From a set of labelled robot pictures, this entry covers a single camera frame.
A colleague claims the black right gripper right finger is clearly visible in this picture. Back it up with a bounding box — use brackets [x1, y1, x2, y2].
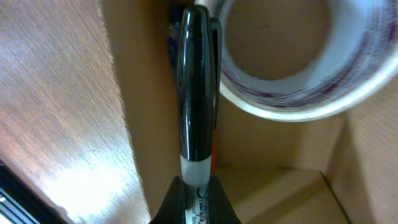
[209, 175, 242, 224]

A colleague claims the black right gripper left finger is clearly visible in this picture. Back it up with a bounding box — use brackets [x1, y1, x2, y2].
[149, 176, 185, 224]

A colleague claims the orange utility knife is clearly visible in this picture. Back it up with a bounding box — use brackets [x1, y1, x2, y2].
[211, 134, 217, 171]

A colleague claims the brown cardboard box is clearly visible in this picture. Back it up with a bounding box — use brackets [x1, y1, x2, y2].
[101, 1, 397, 223]

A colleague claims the black and white marker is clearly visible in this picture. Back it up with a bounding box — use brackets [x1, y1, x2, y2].
[177, 5, 223, 223]

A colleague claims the blue pen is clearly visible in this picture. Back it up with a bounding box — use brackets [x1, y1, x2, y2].
[167, 5, 182, 82]

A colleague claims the cream masking tape roll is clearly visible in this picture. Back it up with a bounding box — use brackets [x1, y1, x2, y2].
[202, 0, 397, 122]

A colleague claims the black device at table edge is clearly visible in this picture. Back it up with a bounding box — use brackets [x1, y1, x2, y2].
[1, 161, 67, 224]

